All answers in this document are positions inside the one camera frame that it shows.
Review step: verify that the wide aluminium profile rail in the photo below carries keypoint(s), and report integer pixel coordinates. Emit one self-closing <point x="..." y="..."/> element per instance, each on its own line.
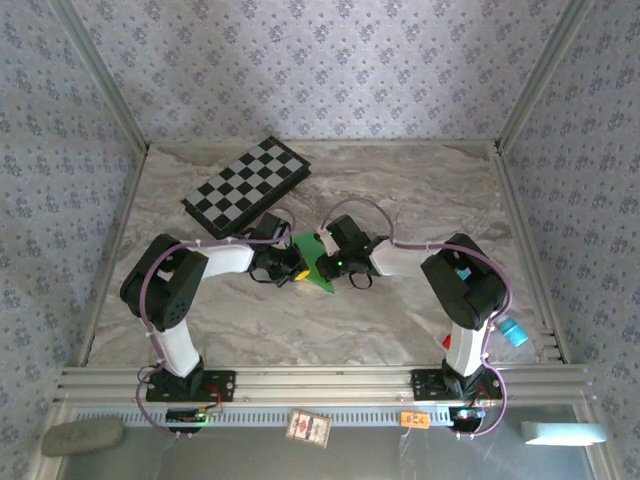
<point x="320" y="385"/>

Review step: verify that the aluminium frame post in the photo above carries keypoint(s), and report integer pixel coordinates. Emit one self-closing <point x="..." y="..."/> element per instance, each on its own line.
<point x="545" y="75"/>
<point x="100" y="75"/>

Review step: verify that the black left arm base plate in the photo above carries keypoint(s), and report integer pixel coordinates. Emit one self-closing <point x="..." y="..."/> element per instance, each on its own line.
<point x="220" y="386"/>

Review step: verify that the grey oval stone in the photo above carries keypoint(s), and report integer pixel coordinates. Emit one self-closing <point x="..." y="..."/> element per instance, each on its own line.
<point x="82" y="436"/>

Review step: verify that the small red card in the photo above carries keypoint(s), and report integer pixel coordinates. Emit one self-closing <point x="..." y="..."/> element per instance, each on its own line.
<point x="309" y="428"/>

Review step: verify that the small red object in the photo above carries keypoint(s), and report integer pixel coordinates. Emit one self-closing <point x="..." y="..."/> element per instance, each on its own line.
<point x="448" y="342"/>

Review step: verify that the aluminium side rail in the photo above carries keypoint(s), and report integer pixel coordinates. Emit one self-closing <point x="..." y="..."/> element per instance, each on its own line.
<point x="112" y="260"/>
<point x="532" y="260"/>

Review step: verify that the white foam block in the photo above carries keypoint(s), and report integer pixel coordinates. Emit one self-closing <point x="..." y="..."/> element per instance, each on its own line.
<point x="562" y="433"/>

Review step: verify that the black white folded chessboard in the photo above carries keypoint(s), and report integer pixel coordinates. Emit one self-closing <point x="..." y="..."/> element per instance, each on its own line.
<point x="240" y="185"/>

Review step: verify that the blue cylindrical bottle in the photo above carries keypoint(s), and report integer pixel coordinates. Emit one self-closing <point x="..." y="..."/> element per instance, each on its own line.
<point x="516" y="334"/>

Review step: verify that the orange tag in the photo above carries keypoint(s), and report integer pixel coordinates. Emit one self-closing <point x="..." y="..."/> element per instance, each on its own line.
<point x="415" y="420"/>

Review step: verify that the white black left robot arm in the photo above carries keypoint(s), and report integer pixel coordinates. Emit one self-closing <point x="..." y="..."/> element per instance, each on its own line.
<point x="175" y="345"/>

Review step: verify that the small circuit board with LED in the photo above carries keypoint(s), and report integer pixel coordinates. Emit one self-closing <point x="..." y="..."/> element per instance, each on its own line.
<point x="185" y="416"/>
<point x="466" y="416"/>

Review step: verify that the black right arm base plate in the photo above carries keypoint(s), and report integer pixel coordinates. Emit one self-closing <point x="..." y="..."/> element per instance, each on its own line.
<point x="425" y="385"/>

